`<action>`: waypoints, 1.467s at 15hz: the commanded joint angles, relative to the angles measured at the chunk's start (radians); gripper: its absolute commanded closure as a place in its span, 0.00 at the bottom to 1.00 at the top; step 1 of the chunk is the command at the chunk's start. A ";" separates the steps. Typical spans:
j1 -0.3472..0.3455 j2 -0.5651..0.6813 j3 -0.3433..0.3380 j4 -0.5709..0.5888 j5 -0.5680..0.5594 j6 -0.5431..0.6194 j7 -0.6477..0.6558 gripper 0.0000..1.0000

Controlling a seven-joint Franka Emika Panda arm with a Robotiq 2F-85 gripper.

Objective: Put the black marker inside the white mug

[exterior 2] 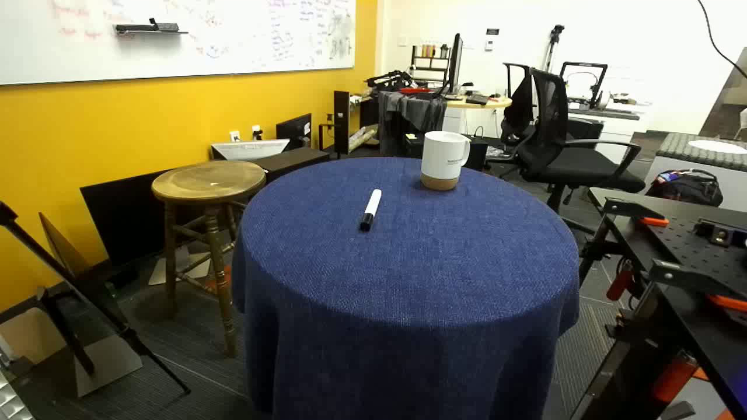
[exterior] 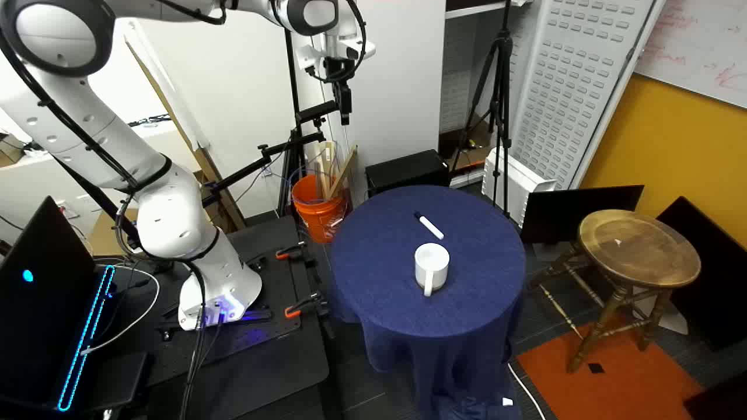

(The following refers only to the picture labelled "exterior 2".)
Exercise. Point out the black perforated metal workbench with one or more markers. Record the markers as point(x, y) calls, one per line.
point(687, 266)

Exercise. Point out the wall whiteboard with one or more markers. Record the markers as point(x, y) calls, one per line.
point(74, 41)

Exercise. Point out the blue round tablecloth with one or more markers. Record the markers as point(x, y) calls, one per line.
point(447, 308)

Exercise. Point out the black office chair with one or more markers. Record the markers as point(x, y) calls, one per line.
point(537, 128)

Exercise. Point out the round wooden stool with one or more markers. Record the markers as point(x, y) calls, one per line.
point(201, 201)

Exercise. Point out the black and red backpack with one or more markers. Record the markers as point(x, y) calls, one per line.
point(690, 184)

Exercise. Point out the white ceramic mug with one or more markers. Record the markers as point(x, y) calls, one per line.
point(442, 160)

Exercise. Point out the black whiteboard eraser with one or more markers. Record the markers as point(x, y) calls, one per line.
point(152, 27)

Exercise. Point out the black computer monitor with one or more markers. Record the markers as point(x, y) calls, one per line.
point(454, 64)

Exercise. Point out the black flat panel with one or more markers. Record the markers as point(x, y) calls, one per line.
point(129, 217)

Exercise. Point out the black and white marker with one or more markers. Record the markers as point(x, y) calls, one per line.
point(369, 210)

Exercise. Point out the white plastic bin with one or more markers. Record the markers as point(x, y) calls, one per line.
point(248, 149)

